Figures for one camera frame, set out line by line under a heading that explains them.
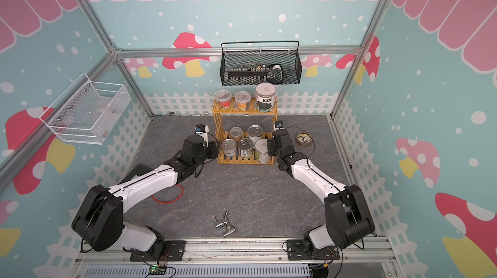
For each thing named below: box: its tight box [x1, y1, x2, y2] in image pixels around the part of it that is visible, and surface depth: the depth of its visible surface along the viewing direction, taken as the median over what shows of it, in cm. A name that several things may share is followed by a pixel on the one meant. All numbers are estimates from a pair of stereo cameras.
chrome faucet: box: [212, 211, 237, 238], surface depth 81 cm
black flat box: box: [118, 163, 155, 185], surface depth 99 cm
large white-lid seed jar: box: [255, 82, 277, 113], surface depth 81 cm
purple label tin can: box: [238, 137, 254, 160], surface depth 98 cm
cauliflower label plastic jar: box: [254, 138, 271, 164], surface depth 94 cm
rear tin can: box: [247, 124, 264, 142], surface depth 98 cm
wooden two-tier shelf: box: [212, 96, 279, 165], surface depth 98 cm
